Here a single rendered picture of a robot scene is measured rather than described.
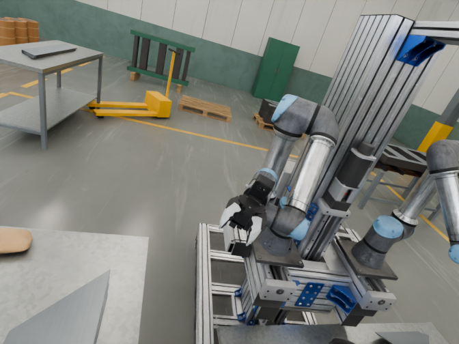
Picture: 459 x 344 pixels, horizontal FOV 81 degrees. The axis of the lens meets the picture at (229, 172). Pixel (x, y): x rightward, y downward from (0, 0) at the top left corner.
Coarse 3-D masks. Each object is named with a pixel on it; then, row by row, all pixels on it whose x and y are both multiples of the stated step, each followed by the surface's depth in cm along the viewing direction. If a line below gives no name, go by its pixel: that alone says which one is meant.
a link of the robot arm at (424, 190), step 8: (424, 176) 122; (416, 184) 126; (424, 184) 122; (432, 184) 120; (416, 192) 125; (424, 192) 122; (432, 192) 121; (408, 200) 128; (416, 200) 125; (424, 200) 123; (400, 208) 131; (408, 208) 127; (416, 208) 125; (424, 208) 126; (392, 216) 133; (400, 216) 129; (408, 216) 128; (416, 216) 127; (408, 224) 128; (416, 224) 128; (408, 232) 130; (400, 240) 130
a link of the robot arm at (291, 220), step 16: (320, 112) 94; (320, 128) 94; (336, 128) 94; (320, 144) 92; (336, 144) 95; (304, 160) 93; (320, 160) 91; (304, 176) 90; (320, 176) 92; (304, 192) 88; (288, 208) 87; (304, 208) 87; (272, 224) 86; (288, 224) 85; (304, 224) 85
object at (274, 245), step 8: (264, 232) 122; (272, 232) 118; (264, 240) 120; (272, 240) 118; (280, 240) 116; (288, 240) 117; (264, 248) 120; (272, 248) 118; (280, 248) 117; (288, 248) 119; (280, 256) 118
